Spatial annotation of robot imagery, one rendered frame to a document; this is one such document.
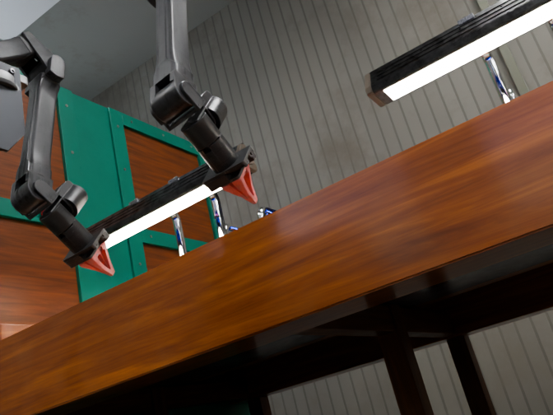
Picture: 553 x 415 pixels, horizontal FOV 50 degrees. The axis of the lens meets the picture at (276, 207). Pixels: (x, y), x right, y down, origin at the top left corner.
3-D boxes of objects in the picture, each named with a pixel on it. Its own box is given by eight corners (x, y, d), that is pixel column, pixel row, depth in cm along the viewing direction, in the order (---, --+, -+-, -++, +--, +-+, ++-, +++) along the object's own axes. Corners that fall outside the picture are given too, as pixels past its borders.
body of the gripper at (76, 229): (80, 249, 138) (57, 226, 135) (109, 232, 134) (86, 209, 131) (67, 267, 133) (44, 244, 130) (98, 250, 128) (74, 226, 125)
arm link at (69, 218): (31, 221, 127) (48, 210, 124) (46, 202, 132) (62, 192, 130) (54, 243, 130) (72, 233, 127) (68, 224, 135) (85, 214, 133)
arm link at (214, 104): (146, 110, 107) (179, 85, 103) (166, 86, 116) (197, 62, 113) (190, 158, 111) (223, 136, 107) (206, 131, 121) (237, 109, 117)
